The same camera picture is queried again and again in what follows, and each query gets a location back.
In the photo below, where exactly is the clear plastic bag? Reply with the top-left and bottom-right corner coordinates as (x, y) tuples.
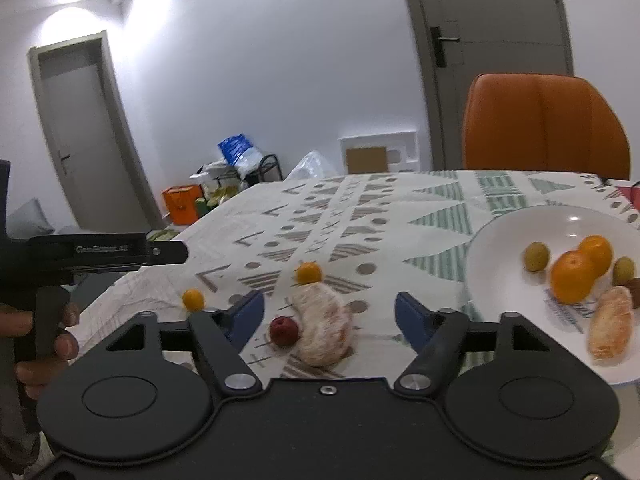
(284, 151), (338, 182)

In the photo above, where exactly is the grey interior door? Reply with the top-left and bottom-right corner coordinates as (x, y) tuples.
(27, 32), (151, 234)

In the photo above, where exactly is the orange leather chair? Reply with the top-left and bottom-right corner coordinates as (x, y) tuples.
(462, 73), (632, 181)

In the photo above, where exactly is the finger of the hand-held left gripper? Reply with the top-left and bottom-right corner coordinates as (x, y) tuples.
(146, 241), (189, 265)

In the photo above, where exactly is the yellow-green round fruit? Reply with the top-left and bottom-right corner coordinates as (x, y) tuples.
(613, 256), (637, 286)
(523, 241), (550, 272)

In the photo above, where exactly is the white ceramic plate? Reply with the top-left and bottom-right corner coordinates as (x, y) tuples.
(465, 205), (640, 386)

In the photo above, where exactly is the brown cardboard piece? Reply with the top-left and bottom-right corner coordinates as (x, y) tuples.
(346, 146), (388, 175)

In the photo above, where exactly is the large peeled pomelo piece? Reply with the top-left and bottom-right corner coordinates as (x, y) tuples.
(291, 284), (352, 367)

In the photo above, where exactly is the bread roll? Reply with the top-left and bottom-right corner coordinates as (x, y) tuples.
(587, 286), (633, 367)

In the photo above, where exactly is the white foam packaging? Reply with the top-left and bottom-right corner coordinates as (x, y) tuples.
(339, 131), (418, 176)

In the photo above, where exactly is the black metal rack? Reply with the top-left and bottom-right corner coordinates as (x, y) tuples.
(200, 154), (284, 197)

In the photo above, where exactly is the person's left hand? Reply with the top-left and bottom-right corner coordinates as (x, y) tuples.
(0, 302), (82, 402)

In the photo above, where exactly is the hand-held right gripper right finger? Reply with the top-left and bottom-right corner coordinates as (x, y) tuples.
(392, 291), (553, 401)

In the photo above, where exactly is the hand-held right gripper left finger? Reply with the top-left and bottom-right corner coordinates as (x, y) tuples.
(102, 289), (266, 401)

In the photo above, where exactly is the large orange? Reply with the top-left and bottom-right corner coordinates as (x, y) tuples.
(578, 235), (614, 278)
(550, 250), (598, 305)

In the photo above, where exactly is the orange box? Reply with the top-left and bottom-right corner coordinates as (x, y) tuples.
(161, 185), (203, 226)

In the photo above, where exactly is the black door lock handle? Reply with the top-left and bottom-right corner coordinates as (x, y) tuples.
(430, 25), (461, 68)

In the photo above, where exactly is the blue plastic bag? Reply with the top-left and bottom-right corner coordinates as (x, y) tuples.
(217, 133), (263, 176)

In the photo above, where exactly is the red plum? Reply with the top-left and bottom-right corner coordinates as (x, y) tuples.
(270, 316), (300, 347)

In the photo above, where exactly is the patterned white tablecloth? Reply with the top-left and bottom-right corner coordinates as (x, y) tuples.
(65, 170), (640, 466)

